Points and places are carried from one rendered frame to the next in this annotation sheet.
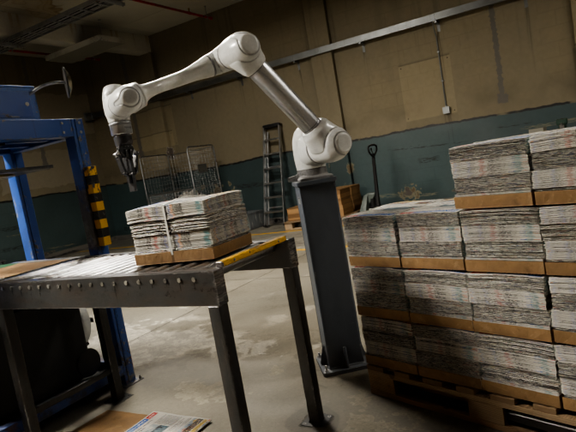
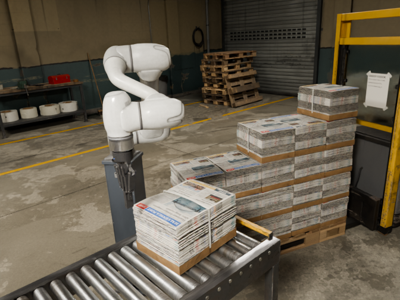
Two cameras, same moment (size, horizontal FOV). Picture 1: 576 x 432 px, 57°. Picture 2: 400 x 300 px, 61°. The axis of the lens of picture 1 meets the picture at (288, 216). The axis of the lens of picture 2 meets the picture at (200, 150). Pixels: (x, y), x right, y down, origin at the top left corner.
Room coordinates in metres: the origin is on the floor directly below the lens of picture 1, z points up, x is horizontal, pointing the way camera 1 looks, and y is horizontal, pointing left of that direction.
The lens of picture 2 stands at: (1.65, 1.67, 1.72)
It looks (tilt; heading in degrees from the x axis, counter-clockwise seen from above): 19 degrees down; 288
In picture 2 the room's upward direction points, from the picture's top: 3 degrees counter-clockwise
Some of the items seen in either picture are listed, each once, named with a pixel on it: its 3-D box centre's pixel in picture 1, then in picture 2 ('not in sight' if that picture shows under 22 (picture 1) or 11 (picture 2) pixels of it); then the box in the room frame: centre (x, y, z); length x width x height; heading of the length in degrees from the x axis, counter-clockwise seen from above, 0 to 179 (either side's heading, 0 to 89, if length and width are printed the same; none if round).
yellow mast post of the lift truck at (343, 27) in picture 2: not in sight; (336, 112); (1.34, -1.74, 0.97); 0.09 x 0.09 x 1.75; 39
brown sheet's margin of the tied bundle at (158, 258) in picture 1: (173, 250); (169, 248); (2.19, 0.49, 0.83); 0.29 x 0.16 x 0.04; 153
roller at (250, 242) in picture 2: (240, 260); (224, 230); (2.00, 0.21, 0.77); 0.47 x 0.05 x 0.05; 149
